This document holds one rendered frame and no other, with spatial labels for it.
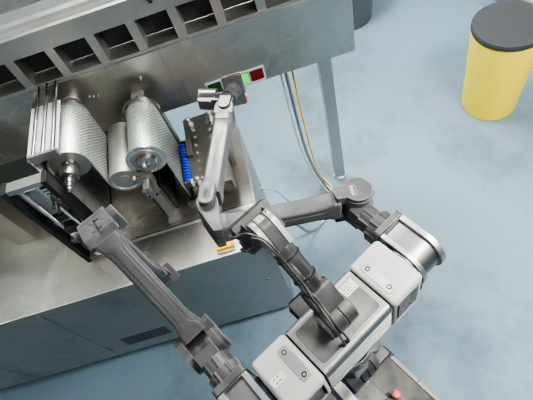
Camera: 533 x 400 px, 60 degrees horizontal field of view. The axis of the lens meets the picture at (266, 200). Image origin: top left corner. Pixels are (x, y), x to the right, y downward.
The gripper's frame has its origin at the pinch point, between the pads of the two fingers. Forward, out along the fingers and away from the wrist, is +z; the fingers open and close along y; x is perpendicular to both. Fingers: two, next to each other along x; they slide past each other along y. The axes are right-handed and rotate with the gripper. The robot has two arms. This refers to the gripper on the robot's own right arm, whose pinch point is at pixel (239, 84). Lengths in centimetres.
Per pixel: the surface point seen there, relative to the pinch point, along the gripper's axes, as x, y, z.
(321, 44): 29.6, -1.6, 31.7
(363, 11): 54, 11, 223
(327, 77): 27, 19, 63
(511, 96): 126, 70, 127
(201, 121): -28.9, 16.8, 29.5
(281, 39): 15.6, -8.3, 24.2
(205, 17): -9.5, -23.9, 17.5
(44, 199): -71, 16, -32
